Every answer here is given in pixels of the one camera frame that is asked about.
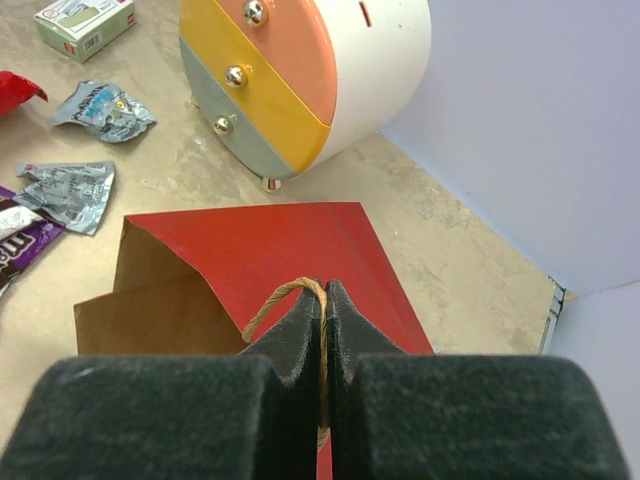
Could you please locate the purple candy packet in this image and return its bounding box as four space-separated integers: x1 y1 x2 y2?
1 187 64 294

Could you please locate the round white mini drawer chest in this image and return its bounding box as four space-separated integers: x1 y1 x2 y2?
179 0 431 192

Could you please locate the red brown paper bag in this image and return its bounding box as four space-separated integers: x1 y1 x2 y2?
74 203 432 479

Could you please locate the aluminium side rail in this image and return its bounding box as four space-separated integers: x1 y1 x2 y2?
538 278 567 355

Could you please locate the silver foil snack packet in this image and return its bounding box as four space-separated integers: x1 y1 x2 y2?
14 161 116 236

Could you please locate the dark brown candy packet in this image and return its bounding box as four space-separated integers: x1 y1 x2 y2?
0 196 43 240

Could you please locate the small white green box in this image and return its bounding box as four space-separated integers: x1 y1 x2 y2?
34 0 136 64

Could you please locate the red candy snack bag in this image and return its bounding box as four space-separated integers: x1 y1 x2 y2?
0 71 48 115

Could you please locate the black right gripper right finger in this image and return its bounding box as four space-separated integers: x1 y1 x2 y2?
327 281 630 479

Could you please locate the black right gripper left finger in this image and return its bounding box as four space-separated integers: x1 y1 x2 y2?
1 291 320 479

